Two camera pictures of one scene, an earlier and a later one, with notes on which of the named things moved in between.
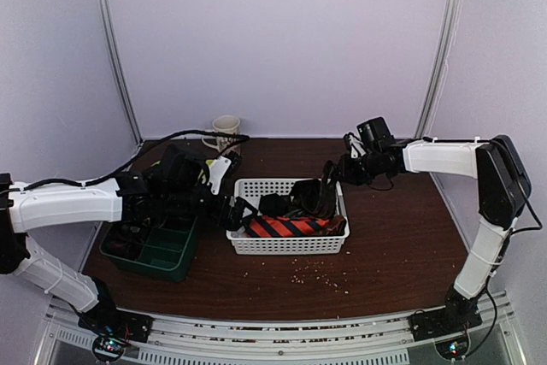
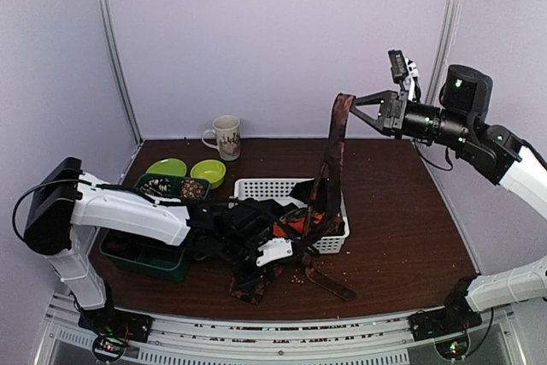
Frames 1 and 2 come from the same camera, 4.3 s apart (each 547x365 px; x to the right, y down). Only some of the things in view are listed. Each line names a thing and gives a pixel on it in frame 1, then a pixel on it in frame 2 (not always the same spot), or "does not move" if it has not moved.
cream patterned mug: x=226 y=124 does not move
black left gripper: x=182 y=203 -> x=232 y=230
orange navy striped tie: x=276 y=226 does not move
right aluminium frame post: x=447 y=44 does not move
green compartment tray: x=159 y=247 does not move
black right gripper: x=346 y=173 -> x=391 y=112
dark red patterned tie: x=316 y=198 -> x=252 y=279
